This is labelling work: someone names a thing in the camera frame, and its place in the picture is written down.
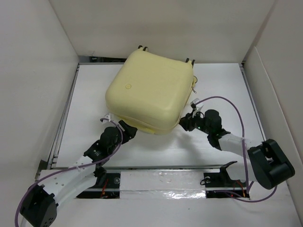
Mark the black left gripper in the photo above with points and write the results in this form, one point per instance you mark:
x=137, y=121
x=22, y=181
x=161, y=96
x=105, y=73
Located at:
x=128, y=133

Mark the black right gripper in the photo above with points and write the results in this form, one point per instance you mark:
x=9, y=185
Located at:
x=186, y=120

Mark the yellow suitcase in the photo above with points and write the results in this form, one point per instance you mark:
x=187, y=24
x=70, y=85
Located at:
x=150, y=92

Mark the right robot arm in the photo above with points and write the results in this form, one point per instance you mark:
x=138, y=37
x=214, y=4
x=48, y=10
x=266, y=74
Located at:
x=269, y=166

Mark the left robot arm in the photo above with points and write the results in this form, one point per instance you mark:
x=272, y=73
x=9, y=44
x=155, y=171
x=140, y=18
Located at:
x=43, y=200

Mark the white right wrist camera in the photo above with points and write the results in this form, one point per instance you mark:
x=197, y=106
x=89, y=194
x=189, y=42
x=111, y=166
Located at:
x=196, y=106

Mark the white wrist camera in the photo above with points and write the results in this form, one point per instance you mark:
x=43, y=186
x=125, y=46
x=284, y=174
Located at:
x=111, y=120
x=196, y=106

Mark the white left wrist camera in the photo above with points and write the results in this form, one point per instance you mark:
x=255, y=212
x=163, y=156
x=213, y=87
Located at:
x=111, y=120

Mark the metal table rail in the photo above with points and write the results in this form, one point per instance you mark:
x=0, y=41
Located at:
x=152, y=179

